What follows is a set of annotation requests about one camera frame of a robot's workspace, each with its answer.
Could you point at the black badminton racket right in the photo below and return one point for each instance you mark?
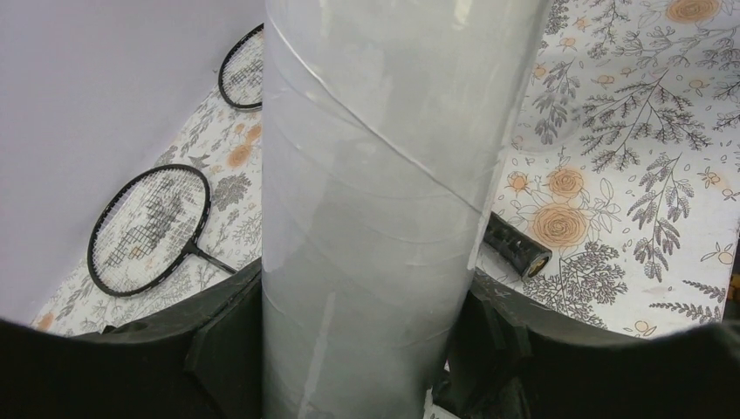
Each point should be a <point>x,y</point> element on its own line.
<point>240,77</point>

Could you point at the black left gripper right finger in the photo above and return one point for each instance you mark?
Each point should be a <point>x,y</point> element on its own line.
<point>511,357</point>

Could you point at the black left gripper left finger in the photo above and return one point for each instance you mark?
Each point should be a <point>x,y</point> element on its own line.
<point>199,358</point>

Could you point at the black badminton racket left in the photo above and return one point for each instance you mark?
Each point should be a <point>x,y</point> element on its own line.
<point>151,225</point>

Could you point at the black badminton racket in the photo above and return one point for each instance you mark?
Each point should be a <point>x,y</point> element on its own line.
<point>240,77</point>
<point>151,225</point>

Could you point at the white shuttlecock tube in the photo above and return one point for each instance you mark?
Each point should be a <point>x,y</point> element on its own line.
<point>383,127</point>

